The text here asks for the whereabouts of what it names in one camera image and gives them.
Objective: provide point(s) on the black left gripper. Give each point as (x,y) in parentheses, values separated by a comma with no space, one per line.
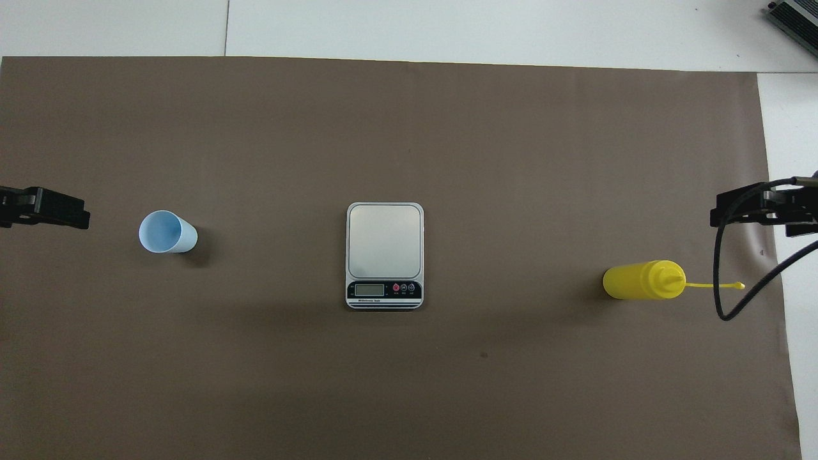
(13,207)

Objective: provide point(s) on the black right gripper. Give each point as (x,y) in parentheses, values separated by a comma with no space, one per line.
(799,207)

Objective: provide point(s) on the light blue plastic cup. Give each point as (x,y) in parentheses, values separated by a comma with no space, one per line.
(167,232)

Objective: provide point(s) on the yellow squeeze bottle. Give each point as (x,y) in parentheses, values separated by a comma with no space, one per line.
(636,281)

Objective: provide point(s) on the silver digital kitchen scale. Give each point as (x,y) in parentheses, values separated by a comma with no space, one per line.
(384,239)

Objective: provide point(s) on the grey ribbed metal device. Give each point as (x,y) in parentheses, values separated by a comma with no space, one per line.
(799,16)

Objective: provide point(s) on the brown paper table mat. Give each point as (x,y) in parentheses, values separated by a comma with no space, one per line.
(409,140)

